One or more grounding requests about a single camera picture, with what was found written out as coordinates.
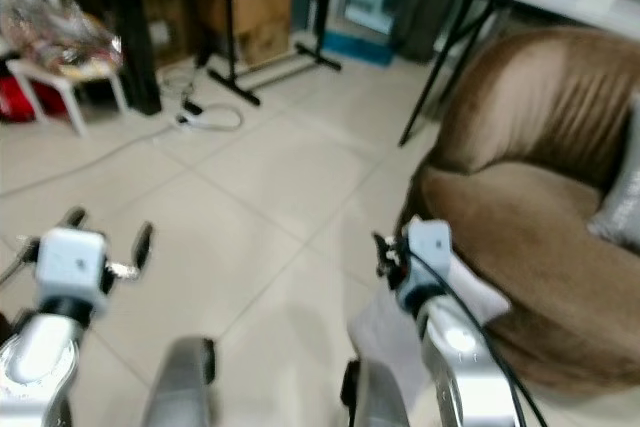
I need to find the black desk leg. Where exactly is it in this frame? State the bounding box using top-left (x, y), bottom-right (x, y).
top-left (110, 0), bottom-right (164, 117)

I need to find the white power strip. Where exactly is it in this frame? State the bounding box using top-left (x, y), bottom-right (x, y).
top-left (174, 97), bottom-right (245, 135)

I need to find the glass door with blue sill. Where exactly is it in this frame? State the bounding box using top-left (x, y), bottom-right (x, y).
top-left (320, 0), bottom-right (403, 68)

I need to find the black metal floor stand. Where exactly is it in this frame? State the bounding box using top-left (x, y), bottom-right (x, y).
top-left (190, 0), bottom-right (344, 108)

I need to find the grey floor cable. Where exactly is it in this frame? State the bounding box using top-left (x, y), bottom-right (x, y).
top-left (0, 119), bottom-right (191, 198)

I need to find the clear plastic bag of snacks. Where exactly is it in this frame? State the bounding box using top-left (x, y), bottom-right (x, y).
top-left (0, 0), bottom-right (127, 80)

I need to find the small white stool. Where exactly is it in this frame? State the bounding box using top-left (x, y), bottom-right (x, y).
top-left (5, 55), bottom-right (132, 138)

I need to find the small cardboard box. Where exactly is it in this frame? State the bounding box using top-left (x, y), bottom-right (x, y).
top-left (140, 0), bottom-right (198, 65)

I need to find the red bag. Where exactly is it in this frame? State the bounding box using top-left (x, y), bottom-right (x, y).
top-left (0, 74), bottom-right (68, 124)

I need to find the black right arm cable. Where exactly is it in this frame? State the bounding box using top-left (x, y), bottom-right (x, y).
top-left (406, 245), bottom-right (553, 427)

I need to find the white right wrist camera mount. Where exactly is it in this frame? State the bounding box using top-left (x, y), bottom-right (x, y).
top-left (404, 218), bottom-right (454, 290)

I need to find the silver left robot leg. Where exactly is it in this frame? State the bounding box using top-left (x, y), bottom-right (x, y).
top-left (141, 336), bottom-right (218, 427)

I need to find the grey curtain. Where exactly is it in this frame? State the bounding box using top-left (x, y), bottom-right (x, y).
top-left (389, 0), bottom-right (473, 63)

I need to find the large cardboard box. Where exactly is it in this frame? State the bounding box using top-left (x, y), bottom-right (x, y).
top-left (195, 0), bottom-right (294, 71)

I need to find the brown velvet sofa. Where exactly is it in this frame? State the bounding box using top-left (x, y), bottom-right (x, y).
top-left (394, 25), bottom-right (640, 400)

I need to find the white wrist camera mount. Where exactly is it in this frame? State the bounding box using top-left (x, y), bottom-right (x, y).
top-left (35, 227), bottom-right (110, 300)
top-left (404, 218), bottom-right (454, 290)

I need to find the silver right robot leg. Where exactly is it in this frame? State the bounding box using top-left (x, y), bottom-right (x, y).
top-left (341, 358), bottom-right (413, 427)

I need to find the silver robot leg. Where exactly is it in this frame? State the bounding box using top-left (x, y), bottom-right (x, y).
top-left (141, 336), bottom-right (218, 427)
top-left (341, 358), bottom-right (413, 427)

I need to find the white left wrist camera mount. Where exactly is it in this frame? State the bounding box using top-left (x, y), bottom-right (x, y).
top-left (35, 227), bottom-right (110, 300)

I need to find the shiny silver grey cushion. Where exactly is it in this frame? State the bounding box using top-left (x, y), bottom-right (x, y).
top-left (587, 95), bottom-right (640, 250)

